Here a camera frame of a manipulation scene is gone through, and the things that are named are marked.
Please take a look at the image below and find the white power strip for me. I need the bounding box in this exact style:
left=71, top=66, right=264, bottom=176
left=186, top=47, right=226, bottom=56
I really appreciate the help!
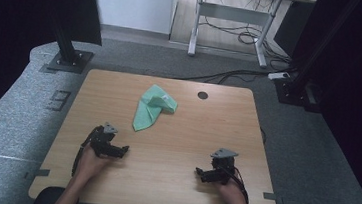
left=267, top=70, right=291, bottom=82

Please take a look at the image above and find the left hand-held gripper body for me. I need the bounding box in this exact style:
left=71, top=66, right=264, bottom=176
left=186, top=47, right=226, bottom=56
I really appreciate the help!
left=87, top=120, right=125, bottom=159

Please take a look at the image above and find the black chair armrest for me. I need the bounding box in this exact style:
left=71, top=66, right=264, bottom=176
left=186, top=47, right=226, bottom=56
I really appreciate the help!
left=32, top=183, right=67, bottom=204

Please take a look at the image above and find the grey floor socket plate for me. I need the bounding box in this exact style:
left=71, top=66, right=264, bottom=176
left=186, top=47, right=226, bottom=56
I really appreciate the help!
left=46, top=88, right=73, bottom=113

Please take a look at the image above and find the person's left hand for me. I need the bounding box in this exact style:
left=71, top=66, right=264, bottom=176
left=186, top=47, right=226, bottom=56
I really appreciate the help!
left=73, top=141, right=115, bottom=186

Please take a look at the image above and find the green towel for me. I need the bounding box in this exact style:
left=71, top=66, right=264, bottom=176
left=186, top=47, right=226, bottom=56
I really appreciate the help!
left=131, top=82, right=180, bottom=136

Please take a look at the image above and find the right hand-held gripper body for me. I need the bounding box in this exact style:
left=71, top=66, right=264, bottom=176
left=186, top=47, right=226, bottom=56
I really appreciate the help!
left=207, top=147, right=240, bottom=186

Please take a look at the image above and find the tangle of black cables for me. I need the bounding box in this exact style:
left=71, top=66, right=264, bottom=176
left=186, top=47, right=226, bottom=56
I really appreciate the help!
left=195, top=0, right=298, bottom=66

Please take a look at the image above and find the desk with white metal legs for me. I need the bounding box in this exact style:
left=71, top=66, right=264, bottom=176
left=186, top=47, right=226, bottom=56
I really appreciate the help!
left=186, top=0, right=317, bottom=73

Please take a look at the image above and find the black box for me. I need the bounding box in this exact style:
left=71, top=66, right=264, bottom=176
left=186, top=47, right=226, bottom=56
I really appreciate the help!
left=271, top=0, right=314, bottom=59

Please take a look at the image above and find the right hand-held gripper cable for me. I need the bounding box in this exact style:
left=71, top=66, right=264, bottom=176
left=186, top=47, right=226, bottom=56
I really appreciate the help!
left=225, top=166, right=254, bottom=204

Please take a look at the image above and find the black metal stand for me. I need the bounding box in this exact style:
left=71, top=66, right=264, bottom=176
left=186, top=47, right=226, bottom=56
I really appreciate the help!
left=272, top=0, right=362, bottom=116
left=44, top=5, right=99, bottom=76

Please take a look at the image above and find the long black floor cable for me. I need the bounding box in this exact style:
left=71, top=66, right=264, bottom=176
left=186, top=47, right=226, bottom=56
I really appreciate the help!
left=173, top=60, right=273, bottom=91

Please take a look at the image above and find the dark curtain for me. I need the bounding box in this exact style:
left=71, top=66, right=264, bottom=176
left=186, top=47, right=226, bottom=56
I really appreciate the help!
left=0, top=0, right=107, bottom=150
left=276, top=0, right=362, bottom=204

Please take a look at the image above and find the hand-held gripper cable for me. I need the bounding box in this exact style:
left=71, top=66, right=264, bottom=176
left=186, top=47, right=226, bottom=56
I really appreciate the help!
left=225, top=166, right=254, bottom=204
left=70, top=123, right=102, bottom=179

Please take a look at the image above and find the left hand-held gripper cable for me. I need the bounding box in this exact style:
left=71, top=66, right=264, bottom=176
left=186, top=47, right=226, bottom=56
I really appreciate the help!
left=70, top=123, right=102, bottom=179

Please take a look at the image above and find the person's right hand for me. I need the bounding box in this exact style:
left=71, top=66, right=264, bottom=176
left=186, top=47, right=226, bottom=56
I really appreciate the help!
left=214, top=180, right=250, bottom=204

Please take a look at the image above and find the grey tape strip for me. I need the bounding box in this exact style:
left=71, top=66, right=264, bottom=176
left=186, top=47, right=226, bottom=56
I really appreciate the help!
left=262, top=191, right=279, bottom=202
left=34, top=167, right=52, bottom=179

